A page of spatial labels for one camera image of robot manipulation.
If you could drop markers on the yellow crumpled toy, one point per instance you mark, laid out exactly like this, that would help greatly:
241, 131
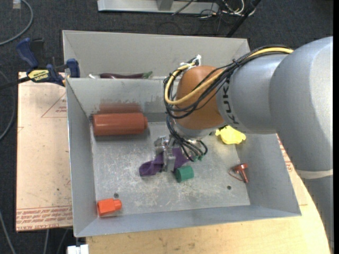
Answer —
230, 136

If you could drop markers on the grey metal bin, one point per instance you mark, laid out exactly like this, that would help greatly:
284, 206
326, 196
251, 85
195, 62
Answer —
159, 192

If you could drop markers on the orange plastic block with neck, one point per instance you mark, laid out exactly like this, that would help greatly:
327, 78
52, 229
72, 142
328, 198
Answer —
107, 207

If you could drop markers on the purple toy eggplant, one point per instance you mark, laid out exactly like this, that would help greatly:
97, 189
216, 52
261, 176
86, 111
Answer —
121, 75

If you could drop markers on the purple cloth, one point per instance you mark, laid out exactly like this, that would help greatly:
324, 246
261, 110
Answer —
151, 167

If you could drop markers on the red-brown small plunger tool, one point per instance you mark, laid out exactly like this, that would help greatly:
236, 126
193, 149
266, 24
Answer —
241, 169

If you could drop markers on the red-brown plastic bottle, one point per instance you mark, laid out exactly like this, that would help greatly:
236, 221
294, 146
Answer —
119, 124

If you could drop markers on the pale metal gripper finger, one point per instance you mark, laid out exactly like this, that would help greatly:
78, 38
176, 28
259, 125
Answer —
159, 144
169, 163

